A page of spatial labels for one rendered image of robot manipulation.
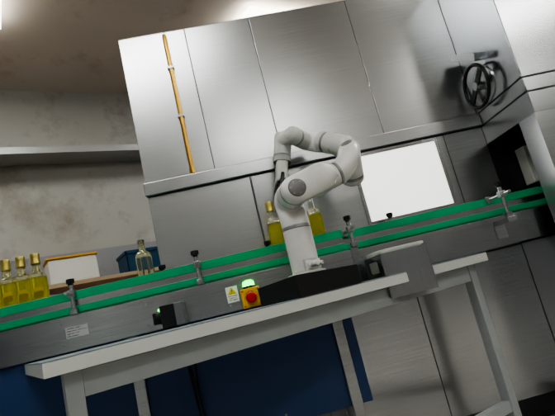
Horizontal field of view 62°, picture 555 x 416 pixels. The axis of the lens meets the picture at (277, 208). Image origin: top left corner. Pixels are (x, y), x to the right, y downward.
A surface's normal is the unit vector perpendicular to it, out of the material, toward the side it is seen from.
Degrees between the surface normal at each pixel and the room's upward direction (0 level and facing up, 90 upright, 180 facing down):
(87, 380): 90
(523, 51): 90
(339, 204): 90
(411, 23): 90
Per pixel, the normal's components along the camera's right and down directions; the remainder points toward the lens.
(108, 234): 0.50, -0.29
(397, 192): 0.06, -0.21
